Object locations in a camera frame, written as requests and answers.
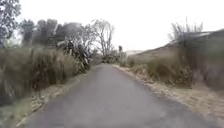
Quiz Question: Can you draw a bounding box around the dry grass hillside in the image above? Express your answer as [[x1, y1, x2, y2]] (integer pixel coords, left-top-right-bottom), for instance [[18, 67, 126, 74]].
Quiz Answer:
[[128, 29, 224, 66]]

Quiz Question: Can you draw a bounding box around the row of trees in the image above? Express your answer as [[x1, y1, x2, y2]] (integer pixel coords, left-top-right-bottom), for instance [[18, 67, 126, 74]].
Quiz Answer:
[[0, 0, 116, 64]]

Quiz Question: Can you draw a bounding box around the grey asphalt path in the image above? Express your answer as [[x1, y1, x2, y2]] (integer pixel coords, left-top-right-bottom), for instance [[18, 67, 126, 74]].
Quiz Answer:
[[19, 63, 224, 128]]

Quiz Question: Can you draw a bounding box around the dry leaf litter verge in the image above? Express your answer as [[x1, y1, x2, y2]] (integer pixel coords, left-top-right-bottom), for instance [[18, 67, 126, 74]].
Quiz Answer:
[[113, 63, 224, 121], [0, 71, 89, 128]]

